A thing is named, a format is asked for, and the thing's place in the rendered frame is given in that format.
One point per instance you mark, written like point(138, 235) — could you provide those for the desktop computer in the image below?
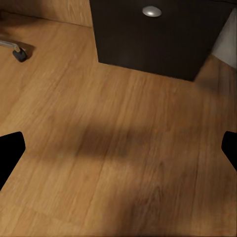
point(225, 47)

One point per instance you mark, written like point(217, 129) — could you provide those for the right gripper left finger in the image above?
point(12, 147)

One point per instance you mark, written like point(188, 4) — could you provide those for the cabinet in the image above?
point(77, 12)
point(167, 37)

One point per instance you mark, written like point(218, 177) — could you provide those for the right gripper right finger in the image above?
point(229, 147)

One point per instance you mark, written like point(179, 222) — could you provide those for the swivel chair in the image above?
point(18, 52)

